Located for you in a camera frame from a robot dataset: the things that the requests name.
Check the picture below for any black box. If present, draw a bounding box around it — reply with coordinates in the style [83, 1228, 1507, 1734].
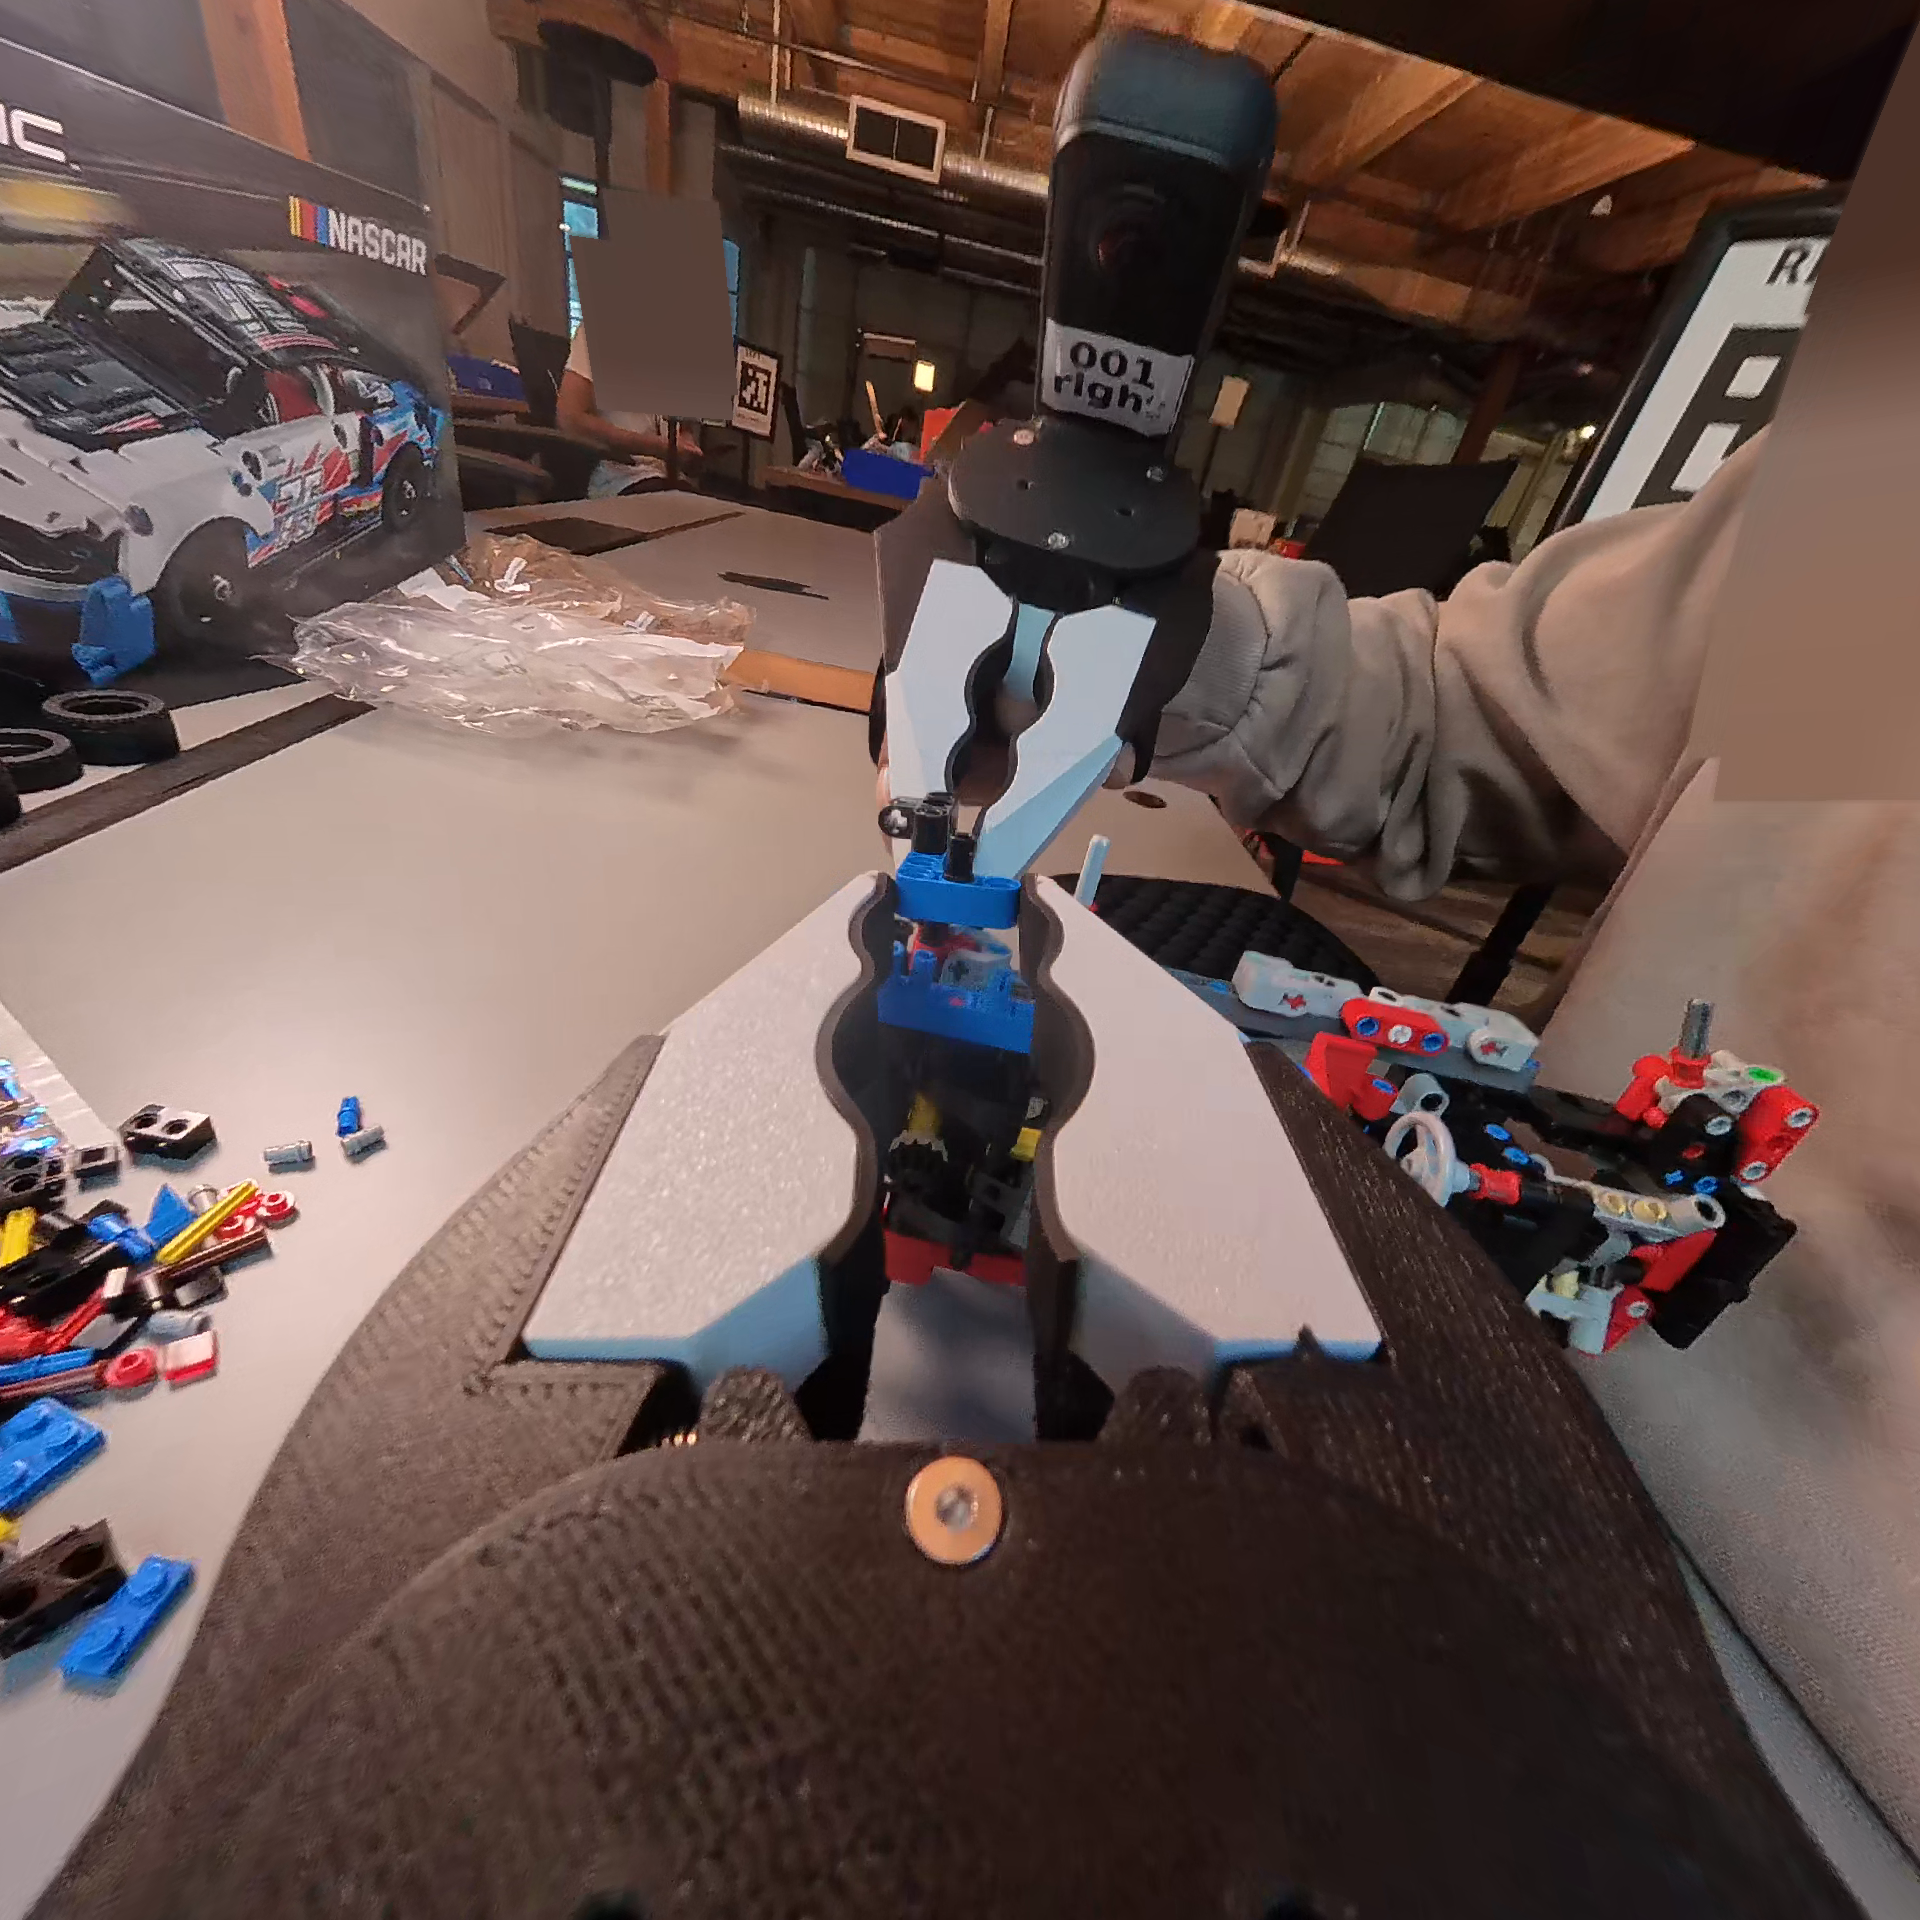
[0, 0, 467, 662]

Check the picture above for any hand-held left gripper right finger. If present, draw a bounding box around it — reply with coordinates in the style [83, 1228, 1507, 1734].
[1025, 873, 1386, 1440]

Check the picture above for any lego car model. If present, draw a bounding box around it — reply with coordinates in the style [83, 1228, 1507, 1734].
[873, 831, 1825, 1355]

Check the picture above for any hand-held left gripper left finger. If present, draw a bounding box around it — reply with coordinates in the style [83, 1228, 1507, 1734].
[522, 871, 898, 1432]

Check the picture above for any white ceiling vent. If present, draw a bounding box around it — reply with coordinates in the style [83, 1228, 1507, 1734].
[849, 94, 947, 184]

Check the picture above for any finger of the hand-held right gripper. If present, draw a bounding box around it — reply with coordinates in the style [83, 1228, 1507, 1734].
[979, 604, 1162, 879]
[885, 558, 1025, 819]

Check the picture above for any metal air duct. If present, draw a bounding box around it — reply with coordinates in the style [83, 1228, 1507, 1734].
[719, 88, 1052, 201]

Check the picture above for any blue L-shaped lego beam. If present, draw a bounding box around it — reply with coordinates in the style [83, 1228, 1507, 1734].
[897, 861, 1025, 921]

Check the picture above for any pile of loose lego pieces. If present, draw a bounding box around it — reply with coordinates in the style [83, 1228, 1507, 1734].
[0, 1056, 301, 1689]

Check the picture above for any person's right forearm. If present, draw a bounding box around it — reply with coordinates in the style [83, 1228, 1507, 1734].
[1155, 427, 1771, 904]

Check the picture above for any crumpled brownish plastic bag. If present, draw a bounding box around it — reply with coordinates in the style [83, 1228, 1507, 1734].
[458, 539, 753, 646]

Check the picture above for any clear plastic bag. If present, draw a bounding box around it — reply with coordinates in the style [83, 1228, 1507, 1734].
[293, 575, 746, 736]

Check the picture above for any black framed tag sign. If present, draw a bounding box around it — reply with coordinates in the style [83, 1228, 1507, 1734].
[1551, 188, 1846, 531]

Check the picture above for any holographic sticker sheet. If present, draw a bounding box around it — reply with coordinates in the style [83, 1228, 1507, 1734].
[0, 1000, 73, 1201]

